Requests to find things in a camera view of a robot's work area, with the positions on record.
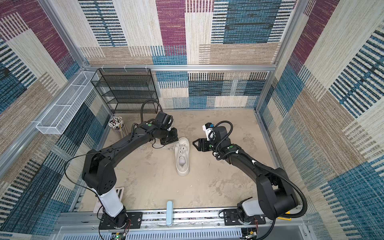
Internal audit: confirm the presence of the white canvas sneaker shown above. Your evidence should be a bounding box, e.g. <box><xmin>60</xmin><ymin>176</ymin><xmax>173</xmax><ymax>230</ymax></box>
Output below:
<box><xmin>175</xmin><ymin>138</ymin><xmax>190</xmax><ymax>176</ymax></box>

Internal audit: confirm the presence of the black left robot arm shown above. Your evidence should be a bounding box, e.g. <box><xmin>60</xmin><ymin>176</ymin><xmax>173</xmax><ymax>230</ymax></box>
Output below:
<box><xmin>82</xmin><ymin>112</ymin><xmax>178</xmax><ymax>229</ymax></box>

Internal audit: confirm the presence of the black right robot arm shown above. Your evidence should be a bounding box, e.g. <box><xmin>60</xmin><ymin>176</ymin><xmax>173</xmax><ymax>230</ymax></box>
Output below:
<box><xmin>193</xmin><ymin>123</ymin><xmax>308</xmax><ymax>221</ymax></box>

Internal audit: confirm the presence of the clear tube of coloured pencils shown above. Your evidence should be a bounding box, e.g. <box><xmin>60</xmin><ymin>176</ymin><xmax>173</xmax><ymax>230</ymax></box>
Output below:
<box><xmin>108</xmin><ymin>116</ymin><xmax>129</xmax><ymax>139</ymax></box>

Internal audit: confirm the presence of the pink white flat device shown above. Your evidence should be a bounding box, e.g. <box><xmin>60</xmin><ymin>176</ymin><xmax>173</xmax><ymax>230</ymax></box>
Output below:
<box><xmin>93</xmin><ymin>187</ymin><xmax>124</xmax><ymax>217</ymax></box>

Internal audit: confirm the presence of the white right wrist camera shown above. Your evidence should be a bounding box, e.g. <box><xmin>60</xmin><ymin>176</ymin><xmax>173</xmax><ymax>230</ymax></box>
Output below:
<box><xmin>203</xmin><ymin>123</ymin><xmax>214</xmax><ymax>141</ymax></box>

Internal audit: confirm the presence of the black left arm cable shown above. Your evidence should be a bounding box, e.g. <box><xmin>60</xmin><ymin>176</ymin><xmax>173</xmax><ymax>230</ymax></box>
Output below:
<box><xmin>140</xmin><ymin>98</ymin><xmax>163</xmax><ymax>124</ymax></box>

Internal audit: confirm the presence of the light blue handle bar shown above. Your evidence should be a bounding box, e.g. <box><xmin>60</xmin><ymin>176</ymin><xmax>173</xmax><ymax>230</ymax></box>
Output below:
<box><xmin>166</xmin><ymin>201</ymin><xmax>174</xmax><ymax>227</ymax></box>

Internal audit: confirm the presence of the black wire mesh shelf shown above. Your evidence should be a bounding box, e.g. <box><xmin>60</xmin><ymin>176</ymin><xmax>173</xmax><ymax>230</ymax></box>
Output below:
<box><xmin>91</xmin><ymin>68</ymin><xmax>159</xmax><ymax>114</ymax></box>

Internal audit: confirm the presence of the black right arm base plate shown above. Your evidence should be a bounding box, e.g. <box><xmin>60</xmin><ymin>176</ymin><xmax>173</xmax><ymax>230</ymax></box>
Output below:
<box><xmin>219</xmin><ymin>208</ymin><xmax>266</xmax><ymax>226</ymax></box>

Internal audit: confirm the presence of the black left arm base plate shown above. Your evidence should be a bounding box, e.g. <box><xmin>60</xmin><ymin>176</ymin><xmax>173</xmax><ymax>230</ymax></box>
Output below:
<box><xmin>99</xmin><ymin>212</ymin><xmax>143</xmax><ymax>230</ymax></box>

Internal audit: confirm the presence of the white wire mesh basket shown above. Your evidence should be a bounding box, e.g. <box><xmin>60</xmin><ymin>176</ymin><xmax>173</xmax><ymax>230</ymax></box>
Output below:
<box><xmin>36</xmin><ymin>71</ymin><xmax>95</xmax><ymax>135</ymax></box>

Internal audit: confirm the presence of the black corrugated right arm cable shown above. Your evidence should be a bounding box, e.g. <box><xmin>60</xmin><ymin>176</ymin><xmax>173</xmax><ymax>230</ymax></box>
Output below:
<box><xmin>211</xmin><ymin>120</ymin><xmax>308</xmax><ymax>219</ymax></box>

